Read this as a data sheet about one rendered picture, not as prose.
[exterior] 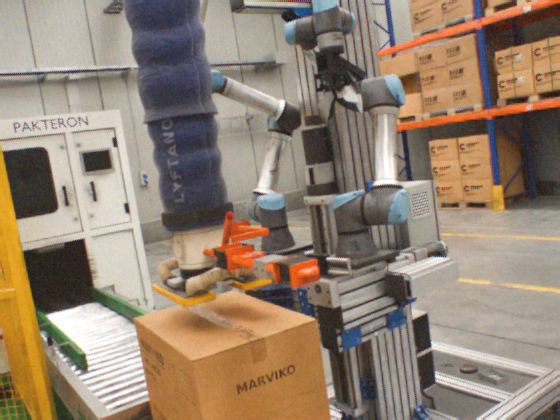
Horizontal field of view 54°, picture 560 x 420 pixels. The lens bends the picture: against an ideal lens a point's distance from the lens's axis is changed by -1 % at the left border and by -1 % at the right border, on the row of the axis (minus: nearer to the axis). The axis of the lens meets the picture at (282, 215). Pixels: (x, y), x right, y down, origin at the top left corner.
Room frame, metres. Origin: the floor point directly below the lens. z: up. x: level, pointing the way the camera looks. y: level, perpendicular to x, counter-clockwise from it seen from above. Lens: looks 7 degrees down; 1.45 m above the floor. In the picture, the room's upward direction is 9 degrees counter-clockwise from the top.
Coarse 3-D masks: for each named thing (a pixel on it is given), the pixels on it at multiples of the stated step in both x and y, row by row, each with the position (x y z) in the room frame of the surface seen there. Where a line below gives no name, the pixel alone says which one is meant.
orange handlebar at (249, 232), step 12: (240, 228) 2.10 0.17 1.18; (252, 228) 2.01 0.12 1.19; (264, 228) 1.95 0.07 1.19; (240, 240) 1.87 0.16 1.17; (204, 252) 1.68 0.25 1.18; (252, 252) 1.48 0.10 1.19; (264, 252) 1.45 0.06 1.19; (240, 264) 1.46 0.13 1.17; (252, 264) 1.39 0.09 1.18; (300, 276) 1.19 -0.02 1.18; (312, 276) 1.20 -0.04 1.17
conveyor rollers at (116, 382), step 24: (72, 312) 3.86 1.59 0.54; (96, 312) 3.76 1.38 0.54; (72, 336) 3.25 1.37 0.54; (96, 336) 3.16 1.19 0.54; (120, 336) 3.06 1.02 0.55; (72, 360) 2.81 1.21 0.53; (96, 360) 2.72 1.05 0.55; (120, 360) 2.68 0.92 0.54; (96, 384) 2.37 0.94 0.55; (120, 384) 2.34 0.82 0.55; (144, 384) 2.30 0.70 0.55
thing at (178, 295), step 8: (152, 288) 1.84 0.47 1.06; (160, 288) 1.78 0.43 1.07; (168, 288) 1.74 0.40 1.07; (176, 288) 1.72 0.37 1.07; (184, 288) 1.66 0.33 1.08; (168, 296) 1.69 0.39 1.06; (176, 296) 1.63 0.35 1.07; (184, 296) 1.60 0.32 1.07; (192, 296) 1.60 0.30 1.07; (200, 296) 1.59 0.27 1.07; (208, 296) 1.59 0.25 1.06; (184, 304) 1.56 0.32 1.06; (192, 304) 1.57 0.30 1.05
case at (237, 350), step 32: (160, 320) 1.85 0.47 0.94; (192, 320) 1.79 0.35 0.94; (224, 320) 1.73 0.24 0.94; (256, 320) 1.68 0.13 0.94; (288, 320) 1.63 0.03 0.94; (160, 352) 1.68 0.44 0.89; (192, 352) 1.47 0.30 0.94; (224, 352) 1.46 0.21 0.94; (256, 352) 1.50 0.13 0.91; (288, 352) 1.55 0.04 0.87; (320, 352) 1.60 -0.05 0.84; (160, 384) 1.75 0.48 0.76; (192, 384) 1.44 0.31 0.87; (224, 384) 1.45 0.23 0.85; (256, 384) 1.50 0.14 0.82; (288, 384) 1.55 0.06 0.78; (320, 384) 1.60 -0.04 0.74; (160, 416) 1.83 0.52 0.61; (192, 416) 1.49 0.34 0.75; (224, 416) 1.44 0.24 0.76; (256, 416) 1.49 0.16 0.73; (288, 416) 1.54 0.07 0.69; (320, 416) 1.59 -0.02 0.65
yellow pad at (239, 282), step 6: (234, 276) 1.76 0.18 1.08; (240, 276) 1.75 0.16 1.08; (234, 282) 1.71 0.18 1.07; (240, 282) 1.69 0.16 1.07; (246, 282) 1.68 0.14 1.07; (252, 282) 1.67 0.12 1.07; (258, 282) 1.67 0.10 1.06; (264, 282) 1.68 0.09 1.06; (270, 282) 1.69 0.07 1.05; (240, 288) 1.67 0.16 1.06; (246, 288) 1.65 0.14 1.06; (252, 288) 1.66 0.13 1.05
